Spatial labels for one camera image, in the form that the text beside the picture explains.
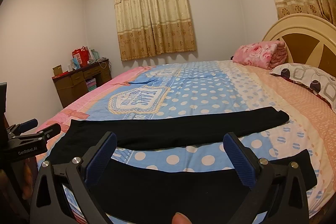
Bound person's right hand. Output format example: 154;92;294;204
171;213;192;224

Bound colourful patterned bedspread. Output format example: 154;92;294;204
47;61;335;216

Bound brown cardboard box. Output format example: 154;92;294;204
52;65;63;76

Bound cream wooden headboard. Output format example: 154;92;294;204
263;14;335;76

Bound pink floral folded blanket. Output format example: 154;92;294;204
232;40;288;70

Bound dark wooden desk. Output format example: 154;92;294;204
52;59;112;108

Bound red gift bag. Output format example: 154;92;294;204
72;46;89;68

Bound beige window curtain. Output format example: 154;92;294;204
114;0;197;61

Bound black trousers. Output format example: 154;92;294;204
49;107;318;223

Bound stacked colourful books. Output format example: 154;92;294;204
86;78;97;92

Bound white patterned pillow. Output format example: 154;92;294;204
270;63;336;113

